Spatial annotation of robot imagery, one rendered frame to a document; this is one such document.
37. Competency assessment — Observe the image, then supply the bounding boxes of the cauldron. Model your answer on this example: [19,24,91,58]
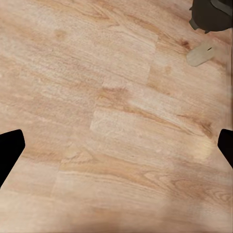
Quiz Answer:
[189,0,233,33]

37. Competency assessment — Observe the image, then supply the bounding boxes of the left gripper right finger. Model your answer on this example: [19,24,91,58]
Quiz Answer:
[217,129,233,168]

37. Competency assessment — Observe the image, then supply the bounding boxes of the pillar candle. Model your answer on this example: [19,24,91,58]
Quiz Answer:
[186,42,214,67]

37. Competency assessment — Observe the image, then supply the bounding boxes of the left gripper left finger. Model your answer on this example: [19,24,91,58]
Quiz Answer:
[0,129,25,187]

